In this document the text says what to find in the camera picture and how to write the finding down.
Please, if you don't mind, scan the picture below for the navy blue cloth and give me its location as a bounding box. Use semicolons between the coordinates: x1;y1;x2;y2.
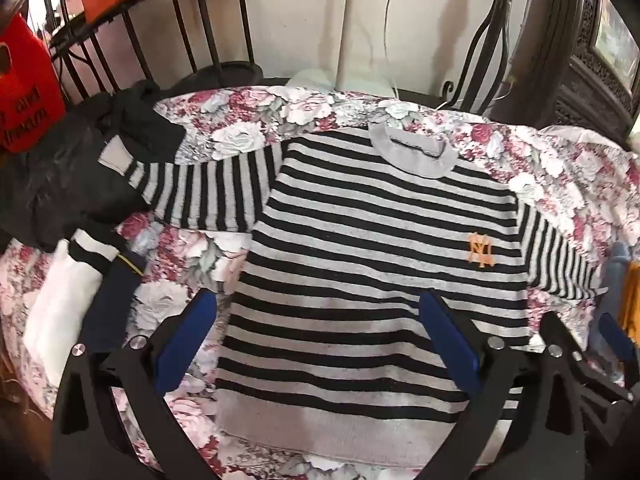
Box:
80;255;147;357

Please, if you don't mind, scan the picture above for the orange cloth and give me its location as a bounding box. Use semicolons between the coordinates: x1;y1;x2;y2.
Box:
619;260;640;333

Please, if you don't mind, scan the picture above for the red bag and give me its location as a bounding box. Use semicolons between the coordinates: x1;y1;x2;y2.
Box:
0;12;67;155

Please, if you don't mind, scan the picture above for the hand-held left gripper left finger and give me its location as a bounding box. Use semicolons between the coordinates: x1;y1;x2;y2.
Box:
51;287;221;480

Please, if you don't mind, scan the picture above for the black clothes pile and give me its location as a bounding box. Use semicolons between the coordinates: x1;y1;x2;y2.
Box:
0;79;188;253

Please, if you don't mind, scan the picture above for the black grey striped sweater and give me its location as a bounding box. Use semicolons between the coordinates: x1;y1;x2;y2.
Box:
97;125;608;468

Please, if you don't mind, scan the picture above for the floral blanket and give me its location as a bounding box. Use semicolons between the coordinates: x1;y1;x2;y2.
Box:
0;85;640;480

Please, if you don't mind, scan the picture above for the white cloth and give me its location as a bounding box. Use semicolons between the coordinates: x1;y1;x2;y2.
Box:
22;230;126;386

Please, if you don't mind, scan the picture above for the black metal bed frame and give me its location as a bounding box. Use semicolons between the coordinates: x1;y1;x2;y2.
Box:
30;0;266;106

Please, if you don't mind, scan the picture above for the white cable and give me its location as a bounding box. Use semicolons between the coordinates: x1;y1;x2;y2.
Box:
380;0;401;98

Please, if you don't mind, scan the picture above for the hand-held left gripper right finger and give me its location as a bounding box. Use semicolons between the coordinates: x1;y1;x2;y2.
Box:
419;287;588;480

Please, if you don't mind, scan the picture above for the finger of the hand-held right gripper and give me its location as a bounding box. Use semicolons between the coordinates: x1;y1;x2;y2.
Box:
542;310;640;443
595;311;640;366

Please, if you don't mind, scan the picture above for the light blue cloth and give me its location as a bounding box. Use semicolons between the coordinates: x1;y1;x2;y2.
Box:
592;241;632;351

